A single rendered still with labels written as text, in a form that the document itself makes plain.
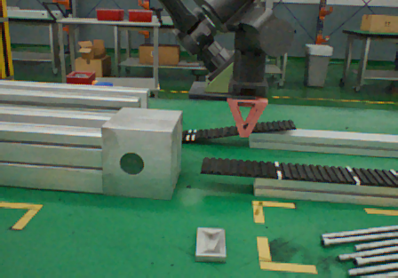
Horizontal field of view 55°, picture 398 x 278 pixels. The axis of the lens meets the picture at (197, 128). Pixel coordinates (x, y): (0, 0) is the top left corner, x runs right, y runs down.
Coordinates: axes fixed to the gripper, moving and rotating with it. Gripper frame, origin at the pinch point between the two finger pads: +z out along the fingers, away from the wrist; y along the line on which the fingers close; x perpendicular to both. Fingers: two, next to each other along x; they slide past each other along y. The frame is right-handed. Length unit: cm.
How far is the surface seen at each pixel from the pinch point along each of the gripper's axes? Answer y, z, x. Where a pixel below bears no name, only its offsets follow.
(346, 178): 20.2, -0.3, 13.0
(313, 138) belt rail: 1.8, 0.4, 12.2
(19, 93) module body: 4.9, -5.3, -40.0
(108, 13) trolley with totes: -287, -13, -119
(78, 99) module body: 5.0, -5.0, -29.3
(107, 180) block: 23.9, 0.9, -18.1
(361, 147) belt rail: 1.1, 1.9, 21.0
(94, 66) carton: -462, 64, -199
